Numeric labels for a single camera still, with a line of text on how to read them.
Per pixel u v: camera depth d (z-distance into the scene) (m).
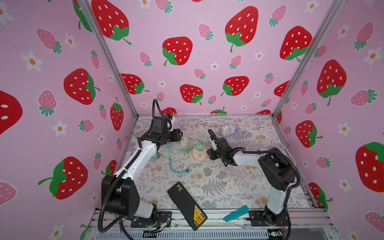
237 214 0.75
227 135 1.05
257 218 0.73
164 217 0.75
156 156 0.95
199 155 0.95
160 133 0.63
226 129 1.02
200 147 0.95
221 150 0.77
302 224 0.73
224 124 1.15
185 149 1.00
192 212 0.75
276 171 0.50
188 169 0.90
